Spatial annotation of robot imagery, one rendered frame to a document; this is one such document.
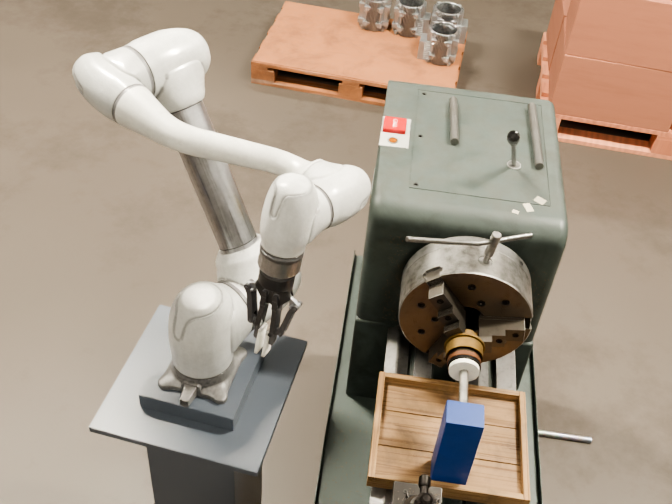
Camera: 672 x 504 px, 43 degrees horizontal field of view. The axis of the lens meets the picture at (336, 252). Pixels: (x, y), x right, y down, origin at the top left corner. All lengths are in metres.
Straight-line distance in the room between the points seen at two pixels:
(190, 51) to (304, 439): 1.56
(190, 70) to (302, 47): 2.86
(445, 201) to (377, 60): 2.79
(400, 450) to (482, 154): 0.78
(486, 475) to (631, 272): 2.12
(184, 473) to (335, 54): 2.94
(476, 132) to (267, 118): 2.32
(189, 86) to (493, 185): 0.77
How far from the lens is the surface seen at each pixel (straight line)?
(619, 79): 4.46
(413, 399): 2.09
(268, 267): 1.68
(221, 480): 2.38
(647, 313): 3.81
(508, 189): 2.13
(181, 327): 2.03
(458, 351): 1.91
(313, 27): 5.05
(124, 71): 1.93
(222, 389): 2.16
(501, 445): 2.06
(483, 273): 1.91
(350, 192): 1.72
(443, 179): 2.12
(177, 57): 1.99
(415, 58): 4.84
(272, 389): 2.25
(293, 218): 1.60
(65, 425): 3.17
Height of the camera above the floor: 2.53
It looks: 43 degrees down
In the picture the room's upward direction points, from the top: 5 degrees clockwise
